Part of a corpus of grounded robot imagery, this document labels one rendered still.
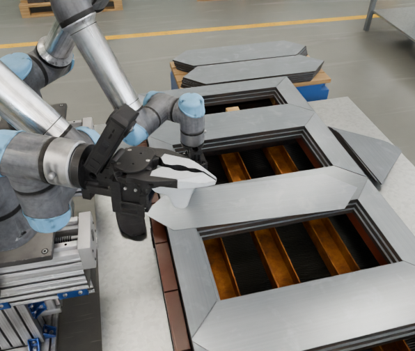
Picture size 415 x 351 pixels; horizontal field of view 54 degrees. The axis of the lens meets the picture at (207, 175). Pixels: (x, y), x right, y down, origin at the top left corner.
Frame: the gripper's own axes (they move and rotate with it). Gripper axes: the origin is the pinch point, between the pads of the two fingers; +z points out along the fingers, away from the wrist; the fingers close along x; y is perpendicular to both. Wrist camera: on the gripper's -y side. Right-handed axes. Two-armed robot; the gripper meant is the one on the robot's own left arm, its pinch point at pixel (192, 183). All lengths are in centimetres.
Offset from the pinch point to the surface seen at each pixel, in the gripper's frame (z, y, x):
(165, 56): 88, -286, 30
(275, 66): 3, -81, 61
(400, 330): 3, 64, 41
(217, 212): 1.1, 14.4, 5.3
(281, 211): 1.0, 19.0, 25.9
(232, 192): 1.1, 6.6, 12.5
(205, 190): 1.1, 3.5, 3.6
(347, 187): 1, 14, 52
